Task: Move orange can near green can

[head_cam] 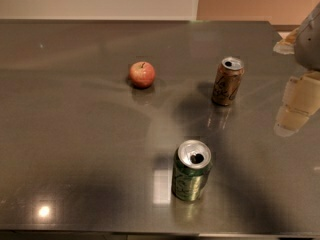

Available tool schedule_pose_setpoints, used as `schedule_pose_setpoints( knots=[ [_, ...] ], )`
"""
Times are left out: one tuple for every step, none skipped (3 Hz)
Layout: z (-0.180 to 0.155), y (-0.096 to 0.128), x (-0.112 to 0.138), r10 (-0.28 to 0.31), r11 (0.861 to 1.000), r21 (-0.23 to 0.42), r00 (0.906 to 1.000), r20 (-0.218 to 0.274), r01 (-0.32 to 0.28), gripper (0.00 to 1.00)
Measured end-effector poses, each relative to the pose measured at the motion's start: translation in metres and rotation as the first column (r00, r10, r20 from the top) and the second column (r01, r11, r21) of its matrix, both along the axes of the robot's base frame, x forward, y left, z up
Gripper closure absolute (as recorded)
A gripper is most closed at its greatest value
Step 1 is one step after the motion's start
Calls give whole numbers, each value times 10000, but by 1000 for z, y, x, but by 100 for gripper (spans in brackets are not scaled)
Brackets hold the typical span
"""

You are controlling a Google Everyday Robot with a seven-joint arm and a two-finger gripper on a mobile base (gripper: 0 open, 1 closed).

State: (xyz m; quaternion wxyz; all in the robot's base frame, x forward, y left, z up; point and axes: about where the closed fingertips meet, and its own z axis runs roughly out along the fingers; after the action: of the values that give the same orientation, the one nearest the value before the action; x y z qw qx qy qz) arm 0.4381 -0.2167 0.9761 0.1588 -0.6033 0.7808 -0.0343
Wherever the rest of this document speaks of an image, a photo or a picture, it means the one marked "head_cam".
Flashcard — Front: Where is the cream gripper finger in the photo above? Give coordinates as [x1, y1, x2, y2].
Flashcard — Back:
[273, 29, 298, 55]
[274, 71, 320, 137]

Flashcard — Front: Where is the orange soda can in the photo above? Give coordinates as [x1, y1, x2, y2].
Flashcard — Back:
[212, 57, 244, 106]

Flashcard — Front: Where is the green soda can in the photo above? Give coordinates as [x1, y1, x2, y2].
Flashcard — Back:
[172, 140, 212, 202]

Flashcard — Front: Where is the red apple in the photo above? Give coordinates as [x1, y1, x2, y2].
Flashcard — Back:
[129, 61, 156, 88]

